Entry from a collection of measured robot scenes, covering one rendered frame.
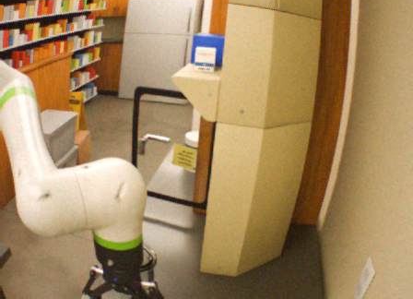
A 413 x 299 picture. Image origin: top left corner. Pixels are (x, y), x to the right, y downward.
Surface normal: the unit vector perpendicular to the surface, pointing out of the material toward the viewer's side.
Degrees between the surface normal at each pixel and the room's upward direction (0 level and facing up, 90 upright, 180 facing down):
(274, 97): 90
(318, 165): 90
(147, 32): 90
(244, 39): 90
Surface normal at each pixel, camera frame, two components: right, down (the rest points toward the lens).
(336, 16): -0.15, 0.35
